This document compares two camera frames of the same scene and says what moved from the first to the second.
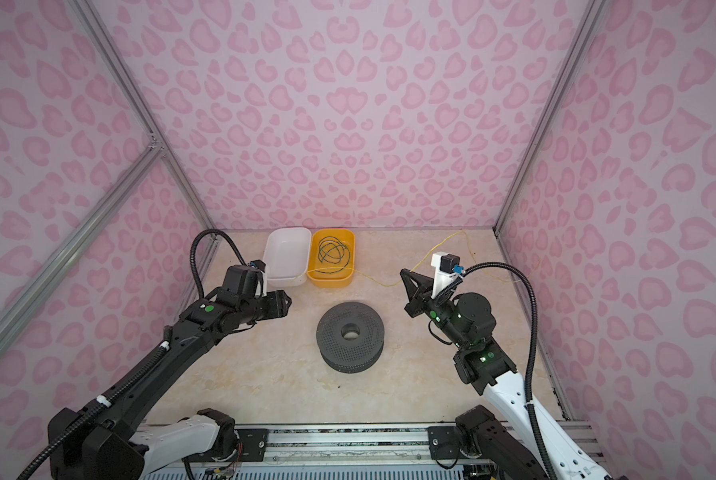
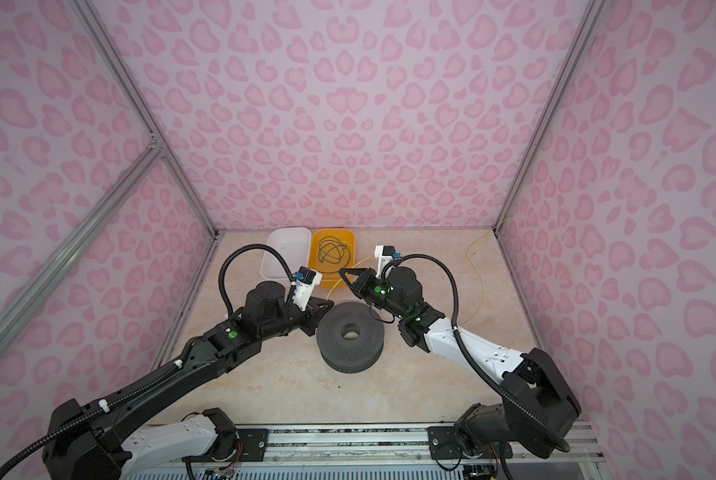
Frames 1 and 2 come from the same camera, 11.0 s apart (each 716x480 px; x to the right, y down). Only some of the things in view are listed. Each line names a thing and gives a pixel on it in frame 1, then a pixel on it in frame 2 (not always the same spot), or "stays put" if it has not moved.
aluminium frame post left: (156, 134) stays put
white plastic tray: (287, 256) stays put
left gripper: (280, 304) -> (315, 310)
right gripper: (419, 302) -> (365, 283)
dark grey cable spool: (345, 355) stays put
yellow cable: (423, 261) -> (469, 264)
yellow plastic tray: (331, 260) stays put
